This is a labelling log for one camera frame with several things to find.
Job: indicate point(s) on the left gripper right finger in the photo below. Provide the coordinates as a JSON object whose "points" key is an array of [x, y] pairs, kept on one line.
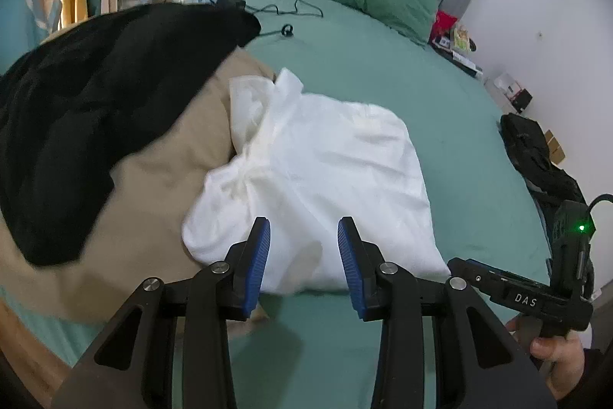
{"points": [[360, 261]]}

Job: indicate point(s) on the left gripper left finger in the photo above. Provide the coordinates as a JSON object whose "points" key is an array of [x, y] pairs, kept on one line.
{"points": [[250, 267]]}

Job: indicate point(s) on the white shirt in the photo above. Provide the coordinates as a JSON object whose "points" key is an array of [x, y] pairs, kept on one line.
{"points": [[305, 161]]}

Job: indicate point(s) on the person's right hand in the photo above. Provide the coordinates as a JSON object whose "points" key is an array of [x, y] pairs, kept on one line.
{"points": [[567, 357]]}

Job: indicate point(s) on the green bed sheet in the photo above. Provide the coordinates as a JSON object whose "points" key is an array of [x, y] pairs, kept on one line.
{"points": [[481, 207]]}

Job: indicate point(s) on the beige garment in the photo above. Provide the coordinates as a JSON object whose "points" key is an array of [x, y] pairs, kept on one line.
{"points": [[139, 232]]}

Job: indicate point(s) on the black bag on floor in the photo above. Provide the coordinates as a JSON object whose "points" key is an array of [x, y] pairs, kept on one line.
{"points": [[529, 153]]}

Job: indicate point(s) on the small cardboard box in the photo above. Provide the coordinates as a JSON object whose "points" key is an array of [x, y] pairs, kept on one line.
{"points": [[557, 155]]}

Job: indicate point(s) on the white box black device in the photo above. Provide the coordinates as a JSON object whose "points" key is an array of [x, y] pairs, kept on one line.
{"points": [[508, 94]]}

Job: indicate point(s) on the books and items stack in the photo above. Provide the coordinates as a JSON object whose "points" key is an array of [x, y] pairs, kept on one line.
{"points": [[456, 46]]}

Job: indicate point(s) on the black garment pile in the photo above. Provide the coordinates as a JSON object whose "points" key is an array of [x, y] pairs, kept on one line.
{"points": [[74, 107]]}

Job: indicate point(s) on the teal patterned cushion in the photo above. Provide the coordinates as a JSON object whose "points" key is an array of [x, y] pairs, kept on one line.
{"points": [[24, 25]]}

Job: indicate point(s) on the black charger with cable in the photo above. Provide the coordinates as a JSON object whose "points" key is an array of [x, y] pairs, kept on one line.
{"points": [[300, 8]]}

